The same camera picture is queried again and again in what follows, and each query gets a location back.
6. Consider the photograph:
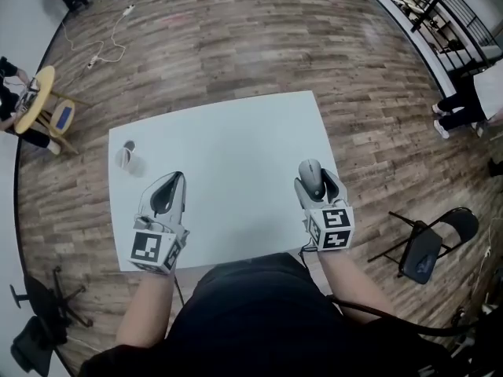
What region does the white cup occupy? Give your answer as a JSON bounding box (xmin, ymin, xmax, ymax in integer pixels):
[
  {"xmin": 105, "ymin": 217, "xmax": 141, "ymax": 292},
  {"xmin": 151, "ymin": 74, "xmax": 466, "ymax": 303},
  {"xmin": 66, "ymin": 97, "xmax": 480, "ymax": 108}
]
[{"xmin": 114, "ymin": 147, "xmax": 147, "ymax": 178}]

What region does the white extension cord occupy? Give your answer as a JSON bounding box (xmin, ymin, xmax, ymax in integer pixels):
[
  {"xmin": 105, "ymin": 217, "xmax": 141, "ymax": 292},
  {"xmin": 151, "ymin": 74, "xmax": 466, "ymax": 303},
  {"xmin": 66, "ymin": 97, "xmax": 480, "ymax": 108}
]
[
  {"xmin": 61, "ymin": 17, "xmax": 106, "ymax": 71},
  {"xmin": 96, "ymin": 4, "xmax": 138, "ymax": 63}
]

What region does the black office chair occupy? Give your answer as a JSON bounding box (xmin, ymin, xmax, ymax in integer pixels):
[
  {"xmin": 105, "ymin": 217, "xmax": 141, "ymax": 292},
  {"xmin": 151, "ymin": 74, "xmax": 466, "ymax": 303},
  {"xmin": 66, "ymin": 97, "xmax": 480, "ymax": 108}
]
[{"xmin": 9, "ymin": 265, "xmax": 94, "ymax": 376}]

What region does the person's black clothing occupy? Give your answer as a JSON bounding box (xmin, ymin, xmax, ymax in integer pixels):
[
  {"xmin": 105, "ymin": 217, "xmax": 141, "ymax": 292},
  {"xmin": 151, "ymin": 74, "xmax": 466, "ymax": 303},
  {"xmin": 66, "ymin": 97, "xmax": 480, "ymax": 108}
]
[{"xmin": 78, "ymin": 251, "xmax": 468, "ymax": 377}]

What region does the person's left forearm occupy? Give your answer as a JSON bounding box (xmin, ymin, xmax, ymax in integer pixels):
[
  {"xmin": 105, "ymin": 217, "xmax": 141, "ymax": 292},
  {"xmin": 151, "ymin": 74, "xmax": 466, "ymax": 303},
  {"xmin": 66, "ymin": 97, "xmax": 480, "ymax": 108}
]
[{"xmin": 116, "ymin": 271, "xmax": 176, "ymax": 349}]

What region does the black metal railing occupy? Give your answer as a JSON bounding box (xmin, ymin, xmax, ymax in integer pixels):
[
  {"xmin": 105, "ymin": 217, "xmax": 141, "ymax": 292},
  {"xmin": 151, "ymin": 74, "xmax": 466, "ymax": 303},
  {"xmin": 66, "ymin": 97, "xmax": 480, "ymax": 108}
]
[{"xmin": 349, "ymin": 0, "xmax": 503, "ymax": 97}]

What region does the black folding chair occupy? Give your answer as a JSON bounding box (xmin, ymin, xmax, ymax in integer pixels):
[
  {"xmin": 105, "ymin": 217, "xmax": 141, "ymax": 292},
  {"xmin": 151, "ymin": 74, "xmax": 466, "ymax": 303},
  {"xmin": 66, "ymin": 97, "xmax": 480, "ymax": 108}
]
[{"xmin": 367, "ymin": 206, "xmax": 480, "ymax": 286}]

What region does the cluttered white rack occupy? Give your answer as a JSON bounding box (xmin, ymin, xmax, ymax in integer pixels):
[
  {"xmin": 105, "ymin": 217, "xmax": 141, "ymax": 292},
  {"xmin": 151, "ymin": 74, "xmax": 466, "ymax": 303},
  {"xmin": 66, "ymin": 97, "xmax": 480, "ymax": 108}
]
[{"xmin": 450, "ymin": 265, "xmax": 503, "ymax": 368}]

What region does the person's right forearm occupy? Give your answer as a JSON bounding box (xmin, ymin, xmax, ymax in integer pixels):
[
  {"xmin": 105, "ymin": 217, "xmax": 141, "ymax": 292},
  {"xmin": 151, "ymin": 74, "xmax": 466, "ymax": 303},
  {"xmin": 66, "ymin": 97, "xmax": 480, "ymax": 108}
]
[{"xmin": 318, "ymin": 249, "xmax": 396, "ymax": 325}]

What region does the yellow stool blue cushion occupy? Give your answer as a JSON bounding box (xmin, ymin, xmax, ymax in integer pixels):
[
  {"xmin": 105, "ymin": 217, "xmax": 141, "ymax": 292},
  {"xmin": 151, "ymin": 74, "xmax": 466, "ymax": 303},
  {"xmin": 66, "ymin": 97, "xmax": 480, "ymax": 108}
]
[{"xmin": 37, "ymin": 90, "xmax": 91, "ymax": 156}]

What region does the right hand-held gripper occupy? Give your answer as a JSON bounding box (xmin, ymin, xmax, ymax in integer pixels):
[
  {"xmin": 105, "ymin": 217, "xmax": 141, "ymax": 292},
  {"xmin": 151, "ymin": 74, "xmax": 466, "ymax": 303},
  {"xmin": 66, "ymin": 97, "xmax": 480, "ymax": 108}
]
[{"xmin": 293, "ymin": 168, "xmax": 355, "ymax": 253}]

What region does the white table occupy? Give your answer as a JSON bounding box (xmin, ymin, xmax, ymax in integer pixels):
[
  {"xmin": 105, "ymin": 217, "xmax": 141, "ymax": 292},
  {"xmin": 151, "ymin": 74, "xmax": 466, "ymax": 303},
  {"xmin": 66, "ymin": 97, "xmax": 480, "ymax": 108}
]
[{"xmin": 108, "ymin": 90, "xmax": 340, "ymax": 273}]

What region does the grey mouse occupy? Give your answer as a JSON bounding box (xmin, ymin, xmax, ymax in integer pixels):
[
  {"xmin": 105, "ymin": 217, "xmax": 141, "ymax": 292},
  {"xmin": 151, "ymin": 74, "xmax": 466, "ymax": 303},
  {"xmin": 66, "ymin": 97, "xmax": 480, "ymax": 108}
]
[{"xmin": 298, "ymin": 159, "xmax": 327, "ymax": 203}]

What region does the thick black gripper cable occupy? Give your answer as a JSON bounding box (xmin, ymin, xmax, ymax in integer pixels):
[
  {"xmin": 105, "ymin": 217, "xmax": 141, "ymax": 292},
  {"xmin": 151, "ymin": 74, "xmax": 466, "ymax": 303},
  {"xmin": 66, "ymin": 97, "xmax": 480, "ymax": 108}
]
[{"xmin": 325, "ymin": 295, "xmax": 479, "ymax": 337}]

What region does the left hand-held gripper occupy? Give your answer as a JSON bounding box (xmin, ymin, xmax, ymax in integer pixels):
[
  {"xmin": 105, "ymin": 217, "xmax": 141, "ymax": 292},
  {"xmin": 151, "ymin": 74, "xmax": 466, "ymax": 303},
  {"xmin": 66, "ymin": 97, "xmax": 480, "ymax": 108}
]
[{"xmin": 127, "ymin": 172, "xmax": 191, "ymax": 276}]

